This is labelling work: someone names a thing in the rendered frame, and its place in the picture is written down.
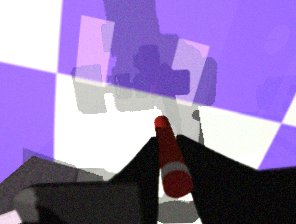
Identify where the dark red peg with white band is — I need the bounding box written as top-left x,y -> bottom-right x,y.
154,115 -> 193,198

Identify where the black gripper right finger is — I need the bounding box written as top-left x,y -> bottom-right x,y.
176,134 -> 296,224

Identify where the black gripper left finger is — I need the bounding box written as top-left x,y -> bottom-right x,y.
13,136 -> 160,224

